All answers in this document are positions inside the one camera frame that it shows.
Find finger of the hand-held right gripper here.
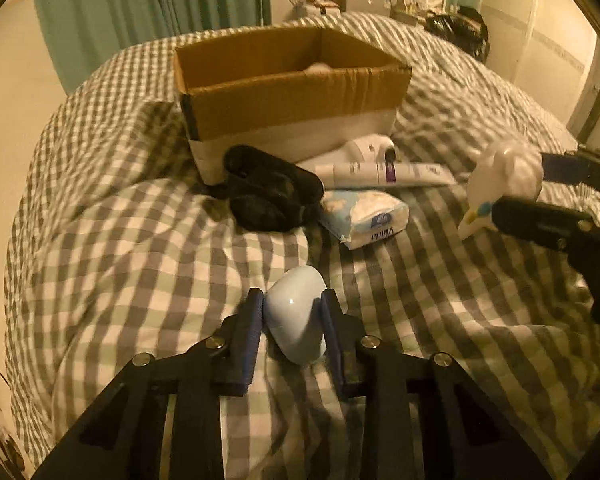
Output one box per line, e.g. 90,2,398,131
541,149,600,187
492,196,597,252

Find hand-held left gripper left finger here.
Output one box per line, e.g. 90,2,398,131
30,287,266,480

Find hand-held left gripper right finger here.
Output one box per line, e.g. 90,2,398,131
321,289,551,480

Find pale blue egg-shaped case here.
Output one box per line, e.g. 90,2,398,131
264,266,327,365

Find white plush toy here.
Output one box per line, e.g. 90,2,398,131
457,141,545,241

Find cardboard box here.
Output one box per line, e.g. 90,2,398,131
173,26,412,186

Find tissue pack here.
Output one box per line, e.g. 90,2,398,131
317,190,411,251

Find white wardrobe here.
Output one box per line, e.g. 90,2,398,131
480,0,600,126

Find checkered blanket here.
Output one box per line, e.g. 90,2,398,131
4,10,600,480

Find white tube with purple label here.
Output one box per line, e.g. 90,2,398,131
300,160,458,187

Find black plastic bag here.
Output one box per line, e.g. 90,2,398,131
424,6,491,64

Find white bottle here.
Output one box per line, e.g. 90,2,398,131
342,133,397,165

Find grey box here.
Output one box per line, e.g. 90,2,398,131
345,0,394,14

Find green curtain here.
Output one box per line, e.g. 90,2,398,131
32,0,272,96

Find dark metal frame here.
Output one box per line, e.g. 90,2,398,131
574,37,600,147

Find thin cable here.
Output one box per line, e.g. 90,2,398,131
0,366,27,472

